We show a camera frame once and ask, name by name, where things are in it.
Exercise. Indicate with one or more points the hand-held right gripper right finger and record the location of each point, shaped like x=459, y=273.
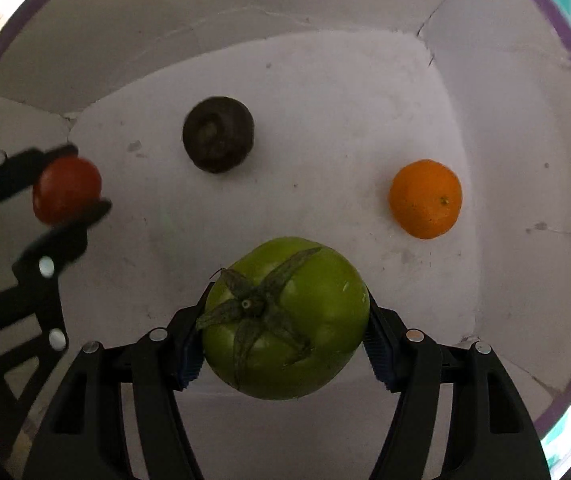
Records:
x=378, y=355

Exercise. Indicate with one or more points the small orange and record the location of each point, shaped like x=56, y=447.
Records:
x=425, y=199

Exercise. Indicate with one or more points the small red tomato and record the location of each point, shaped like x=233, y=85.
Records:
x=67, y=187

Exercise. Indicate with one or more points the dark mangosteen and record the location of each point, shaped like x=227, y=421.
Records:
x=218, y=135

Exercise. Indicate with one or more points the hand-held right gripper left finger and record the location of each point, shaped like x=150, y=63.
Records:
x=191, y=357

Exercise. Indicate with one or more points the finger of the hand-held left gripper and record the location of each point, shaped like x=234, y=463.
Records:
x=68, y=242
x=10, y=177

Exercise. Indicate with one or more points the white box with purple rim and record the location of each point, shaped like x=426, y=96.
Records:
x=315, y=85

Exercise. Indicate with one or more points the large green tomato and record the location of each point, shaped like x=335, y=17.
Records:
x=290, y=330

